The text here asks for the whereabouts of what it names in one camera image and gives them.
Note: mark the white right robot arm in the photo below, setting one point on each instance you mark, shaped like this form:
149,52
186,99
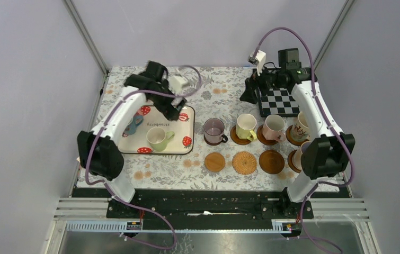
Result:
330,149

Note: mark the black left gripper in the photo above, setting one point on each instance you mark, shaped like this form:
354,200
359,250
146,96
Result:
170,112

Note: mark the purple cup dark handle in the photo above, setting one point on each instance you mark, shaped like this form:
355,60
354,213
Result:
214,127

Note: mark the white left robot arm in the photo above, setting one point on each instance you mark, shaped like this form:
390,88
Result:
98,148

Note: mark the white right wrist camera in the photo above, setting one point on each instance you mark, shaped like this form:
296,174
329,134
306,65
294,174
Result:
258,59

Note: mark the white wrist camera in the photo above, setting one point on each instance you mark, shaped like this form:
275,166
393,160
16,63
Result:
258,59
177,83

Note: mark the light bamboo coaster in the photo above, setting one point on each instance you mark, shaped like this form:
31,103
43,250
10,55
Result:
215,162

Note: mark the cream tray with black rim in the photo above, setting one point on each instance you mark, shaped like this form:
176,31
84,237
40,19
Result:
181,144

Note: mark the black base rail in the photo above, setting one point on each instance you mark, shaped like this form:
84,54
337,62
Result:
209,210

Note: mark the white cup yellow handle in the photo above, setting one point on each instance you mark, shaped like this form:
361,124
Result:
245,127

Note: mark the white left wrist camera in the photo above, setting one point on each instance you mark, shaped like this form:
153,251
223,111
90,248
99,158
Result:
177,83

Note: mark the white cup green body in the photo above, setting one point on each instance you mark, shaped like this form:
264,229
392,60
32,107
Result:
158,138

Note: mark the white cup pink handle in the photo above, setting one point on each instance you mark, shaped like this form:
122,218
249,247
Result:
140,112

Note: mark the lilac cup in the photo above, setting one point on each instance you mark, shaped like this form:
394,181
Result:
296,159

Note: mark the white cup pink front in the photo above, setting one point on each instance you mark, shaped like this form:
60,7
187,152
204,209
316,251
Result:
273,128

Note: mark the black white chessboard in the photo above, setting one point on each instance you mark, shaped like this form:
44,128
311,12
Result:
280,101

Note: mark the brown ridged wooden coaster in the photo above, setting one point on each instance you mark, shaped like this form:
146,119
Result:
271,162

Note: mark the large cream cup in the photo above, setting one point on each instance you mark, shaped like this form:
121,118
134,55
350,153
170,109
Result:
299,131

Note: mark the dark walnut coaster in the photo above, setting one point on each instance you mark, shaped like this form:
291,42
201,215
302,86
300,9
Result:
215,140

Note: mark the white cup blue handle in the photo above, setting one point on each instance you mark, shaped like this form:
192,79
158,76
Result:
131,128

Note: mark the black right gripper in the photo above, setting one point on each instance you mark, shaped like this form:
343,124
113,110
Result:
248,95

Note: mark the woven rattan coaster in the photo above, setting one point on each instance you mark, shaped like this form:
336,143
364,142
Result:
244,163

